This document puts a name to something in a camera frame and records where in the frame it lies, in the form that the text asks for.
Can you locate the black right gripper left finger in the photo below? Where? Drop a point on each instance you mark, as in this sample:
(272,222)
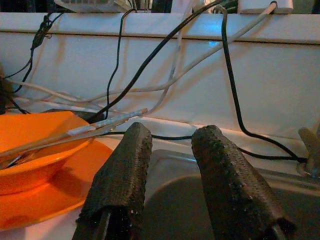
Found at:
(120,180)

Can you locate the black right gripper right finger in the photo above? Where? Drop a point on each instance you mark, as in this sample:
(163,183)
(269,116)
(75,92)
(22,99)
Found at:
(232,187)

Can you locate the steel kitchen sink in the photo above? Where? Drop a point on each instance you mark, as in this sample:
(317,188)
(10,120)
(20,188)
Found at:
(175,212)

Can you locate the orange plate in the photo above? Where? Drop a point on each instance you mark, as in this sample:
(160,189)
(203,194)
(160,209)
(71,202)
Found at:
(62,195)

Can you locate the steel gooseneck faucet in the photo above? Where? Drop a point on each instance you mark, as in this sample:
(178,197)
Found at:
(311,150)

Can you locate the orange bowl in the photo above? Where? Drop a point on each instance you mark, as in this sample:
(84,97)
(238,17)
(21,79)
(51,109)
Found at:
(30,175)

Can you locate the white vented box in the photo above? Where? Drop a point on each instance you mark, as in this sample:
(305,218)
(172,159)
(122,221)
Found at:
(87,5)

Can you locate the white router box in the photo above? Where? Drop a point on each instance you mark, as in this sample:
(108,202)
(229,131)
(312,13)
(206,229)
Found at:
(265,6)

